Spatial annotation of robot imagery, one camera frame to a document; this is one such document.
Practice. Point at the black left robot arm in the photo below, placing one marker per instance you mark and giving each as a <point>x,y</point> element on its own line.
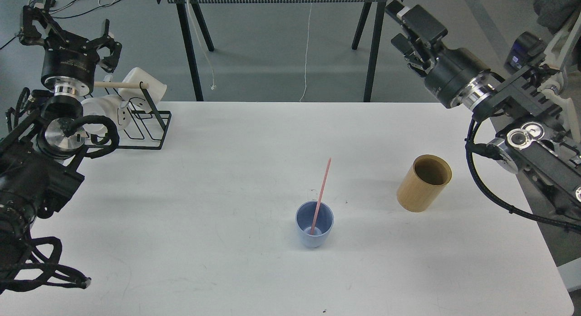
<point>49,136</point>

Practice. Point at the blue plastic cup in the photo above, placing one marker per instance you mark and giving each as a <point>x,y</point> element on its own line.
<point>303,220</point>

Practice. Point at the bamboo cylinder holder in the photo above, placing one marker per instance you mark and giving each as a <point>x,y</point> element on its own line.
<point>425,180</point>

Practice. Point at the black wire cup rack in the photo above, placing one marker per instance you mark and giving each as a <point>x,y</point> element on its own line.
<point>148,127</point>

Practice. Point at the pink chopstick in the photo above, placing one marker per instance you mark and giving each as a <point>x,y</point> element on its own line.
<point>319,200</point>

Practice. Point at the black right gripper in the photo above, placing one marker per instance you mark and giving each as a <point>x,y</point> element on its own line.
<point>421,41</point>

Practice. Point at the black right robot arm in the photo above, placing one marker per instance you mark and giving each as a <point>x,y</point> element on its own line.
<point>520,122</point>

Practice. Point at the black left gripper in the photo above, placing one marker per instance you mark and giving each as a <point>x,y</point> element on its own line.
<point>38,28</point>

